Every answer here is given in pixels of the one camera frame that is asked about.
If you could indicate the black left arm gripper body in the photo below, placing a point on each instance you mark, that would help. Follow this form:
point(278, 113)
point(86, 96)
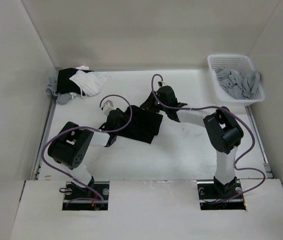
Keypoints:
point(124, 122)

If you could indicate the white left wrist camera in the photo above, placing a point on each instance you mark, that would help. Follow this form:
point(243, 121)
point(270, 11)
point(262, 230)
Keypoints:
point(107, 107)

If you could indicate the grey tank top on table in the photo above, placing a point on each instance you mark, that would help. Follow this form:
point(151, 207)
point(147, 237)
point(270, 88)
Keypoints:
point(51, 90)

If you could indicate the white plastic laundry basket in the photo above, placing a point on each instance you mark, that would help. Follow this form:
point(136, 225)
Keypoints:
point(240, 64)

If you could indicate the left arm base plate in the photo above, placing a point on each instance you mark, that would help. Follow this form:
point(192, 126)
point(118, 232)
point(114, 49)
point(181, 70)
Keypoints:
point(76, 198)

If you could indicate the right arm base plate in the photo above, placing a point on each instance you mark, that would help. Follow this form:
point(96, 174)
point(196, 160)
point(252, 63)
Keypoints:
point(211, 200)

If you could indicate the grey tank tops in basket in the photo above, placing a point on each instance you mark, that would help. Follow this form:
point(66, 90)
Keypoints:
point(237, 86)

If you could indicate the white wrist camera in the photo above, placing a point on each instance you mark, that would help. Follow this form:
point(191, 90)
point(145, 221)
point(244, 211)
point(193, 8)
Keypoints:
point(107, 107)
point(161, 84)

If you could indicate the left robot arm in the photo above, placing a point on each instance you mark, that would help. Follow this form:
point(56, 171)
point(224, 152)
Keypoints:
point(69, 148)

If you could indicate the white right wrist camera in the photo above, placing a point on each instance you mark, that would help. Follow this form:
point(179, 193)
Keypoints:
point(161, 84)

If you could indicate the white front panel board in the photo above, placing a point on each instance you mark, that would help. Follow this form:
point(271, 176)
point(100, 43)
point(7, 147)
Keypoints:
point(148, 210)

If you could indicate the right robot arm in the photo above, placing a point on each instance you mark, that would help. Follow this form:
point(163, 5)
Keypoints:
point(223, 131)

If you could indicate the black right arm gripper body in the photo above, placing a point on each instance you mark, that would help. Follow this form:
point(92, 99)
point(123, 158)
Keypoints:
point(155, 103)

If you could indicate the white tank top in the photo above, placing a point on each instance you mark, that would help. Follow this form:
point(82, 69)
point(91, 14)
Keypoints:
point(90, 83)

